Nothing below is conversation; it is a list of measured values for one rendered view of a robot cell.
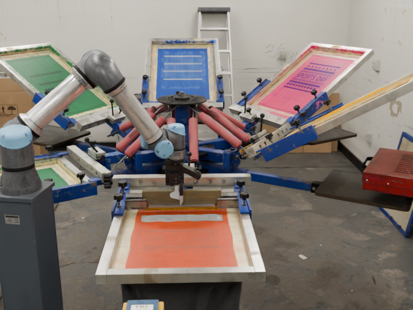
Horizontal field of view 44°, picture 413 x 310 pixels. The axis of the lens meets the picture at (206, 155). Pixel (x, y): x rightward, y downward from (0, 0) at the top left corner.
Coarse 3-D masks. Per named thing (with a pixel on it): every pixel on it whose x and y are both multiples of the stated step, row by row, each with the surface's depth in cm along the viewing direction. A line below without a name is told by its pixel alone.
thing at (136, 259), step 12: (144, 228) 214; (156, 228) 214; (168, 228) 215; (180, 228) 215; (132, 240) 204; (132, 252) 194; (132, 264) 186; (144, 264) 186; (156, 264) 186; (168, 264) 186; (180, 264) 186
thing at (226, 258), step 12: (192, 228) 215; (204, 228) 215; (228, 228) 215; (228, 240) 204; (216, 252) 195; (228, 252) 195; (192, 264) 186; (204, 264) 186; (216, 264) 186; (228, 264) 186
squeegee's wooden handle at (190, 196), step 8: (144, 192) 227; (152, 192) 227; (160, 192) 227; (168, 192) 227; (184, 192) 228; (192, 192) 228; (200, 192) 228; (208, 192) 228; (216, 192) 228; (152, 200) 228; (160, 200) 228; (168, 200) 229; (176, 200) 229; (184, 200) 229; (192, 200) 229; (200, 200) 229; (208, 200) 229; (216, 200) 229
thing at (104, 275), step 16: (224, 192) 246; (112, 224) 210; (112, 240) 196; (256, 240) 196; (112, 256) 188; (256, 256) 184; (96, 272) 173; (112, 272) 173; (128, 272) 174; (144, 272) 174; (160, 272) 174; (176, 272) 174; (192, 272) 174; (208, 272) 174; (224, 272) 174; (240, 272) 174; (256, 272) 174
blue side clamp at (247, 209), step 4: (244, 188) 244; (236, 192) 242; (240, 200) 233; (248, 200) 230; (240, 204) 228; (248, 204) 225; (240, 208) 224; (244, 208) 224; (248, 208) 223; (240, 212) 220; (244, 212) 220; (248, 212) 220
